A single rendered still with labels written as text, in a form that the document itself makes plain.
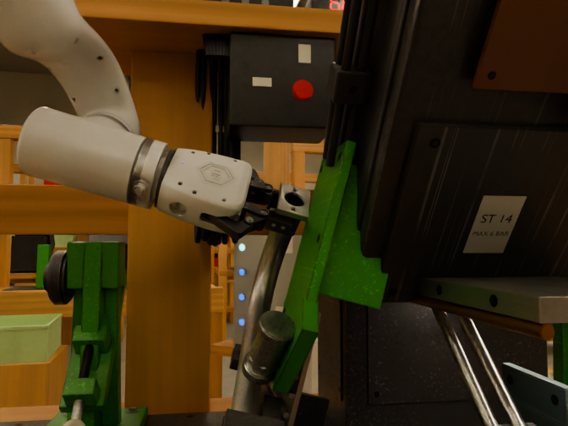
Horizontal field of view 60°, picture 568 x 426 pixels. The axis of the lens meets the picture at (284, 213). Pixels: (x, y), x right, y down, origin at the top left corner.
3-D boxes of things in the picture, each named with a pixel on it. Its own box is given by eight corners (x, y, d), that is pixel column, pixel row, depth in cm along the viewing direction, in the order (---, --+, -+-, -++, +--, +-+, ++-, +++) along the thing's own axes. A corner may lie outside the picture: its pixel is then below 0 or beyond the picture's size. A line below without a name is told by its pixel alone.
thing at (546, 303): (741, 335, 36) (739, 292, 36) (538, 341, 33) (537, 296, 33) (466, 288, 74) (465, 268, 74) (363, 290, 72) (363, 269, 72)
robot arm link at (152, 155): (130, 165, 54) (157, 172, 54) (153, 125, 61) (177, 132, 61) (123, 220, 59) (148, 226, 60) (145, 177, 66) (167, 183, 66)
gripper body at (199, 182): (147, 176, 54) (245, 204, 56) (171, 129, 62) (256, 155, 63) (139, 224, 59) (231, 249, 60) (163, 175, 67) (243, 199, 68)
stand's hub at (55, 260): (61, 308, 65) (62, 250, 65) (36, 308, 64) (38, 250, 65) (76, 301, 72) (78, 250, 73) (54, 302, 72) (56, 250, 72)
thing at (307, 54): (336, 128, 78) (335, 36, 79) (229, 124, 76) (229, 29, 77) (319, 144, 90) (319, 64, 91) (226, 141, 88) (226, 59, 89)
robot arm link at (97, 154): (144, 184, 66) (122, 215, 58) (45, 155, 65) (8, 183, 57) (155, 127, 63) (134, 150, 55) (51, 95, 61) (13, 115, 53)
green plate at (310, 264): (372, 360, 49) (420, 161, 52) (293, 340, 48) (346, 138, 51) (342, 338, 61) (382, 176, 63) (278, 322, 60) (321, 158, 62)
